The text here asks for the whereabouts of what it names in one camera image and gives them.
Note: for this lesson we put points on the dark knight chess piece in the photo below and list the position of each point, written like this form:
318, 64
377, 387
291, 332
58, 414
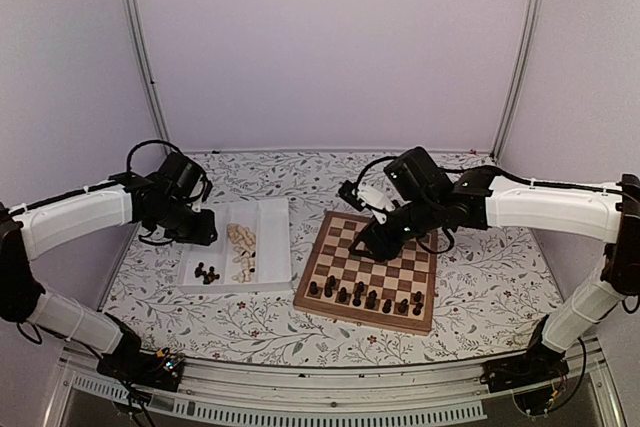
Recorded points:
402, 307

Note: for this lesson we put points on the left aluminium frame post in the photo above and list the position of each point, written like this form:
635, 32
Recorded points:
149, 86

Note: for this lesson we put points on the dark rook chess piece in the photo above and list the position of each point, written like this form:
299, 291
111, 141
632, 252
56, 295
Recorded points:
418, 308

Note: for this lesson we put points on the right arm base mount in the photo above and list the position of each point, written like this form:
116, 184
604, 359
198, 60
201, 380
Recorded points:
525, 369

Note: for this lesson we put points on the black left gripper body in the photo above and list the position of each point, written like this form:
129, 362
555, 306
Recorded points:
186, 230

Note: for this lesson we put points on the wooden chess board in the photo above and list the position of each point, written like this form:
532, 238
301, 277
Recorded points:
413, 270

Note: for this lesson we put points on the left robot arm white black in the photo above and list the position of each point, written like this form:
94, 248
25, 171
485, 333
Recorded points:
165, 198

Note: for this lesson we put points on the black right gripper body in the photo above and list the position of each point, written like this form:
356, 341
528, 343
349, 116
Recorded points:
392, 246

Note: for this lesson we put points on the pile of light chess pieces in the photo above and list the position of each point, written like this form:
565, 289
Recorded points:
244, 245

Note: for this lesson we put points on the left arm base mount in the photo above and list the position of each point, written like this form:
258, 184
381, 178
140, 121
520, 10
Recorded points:
129, 364

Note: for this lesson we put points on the pile of dark chess pieces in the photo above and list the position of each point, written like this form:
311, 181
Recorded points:
206, 275

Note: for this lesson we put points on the right aluminium frame post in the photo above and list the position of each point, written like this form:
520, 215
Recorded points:
531, 15

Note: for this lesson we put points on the aluminium frame post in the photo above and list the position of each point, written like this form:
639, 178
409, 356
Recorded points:
531, 15
149, 86

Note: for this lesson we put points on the white plastic compartment tray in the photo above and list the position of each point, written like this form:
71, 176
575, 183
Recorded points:
269, 220

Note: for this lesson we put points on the front aluminium rail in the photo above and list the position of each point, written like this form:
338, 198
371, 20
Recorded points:
430, 394

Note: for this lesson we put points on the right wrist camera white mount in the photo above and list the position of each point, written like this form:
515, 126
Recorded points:
362, 196

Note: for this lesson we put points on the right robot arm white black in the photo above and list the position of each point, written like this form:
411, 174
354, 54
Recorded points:
487, 196

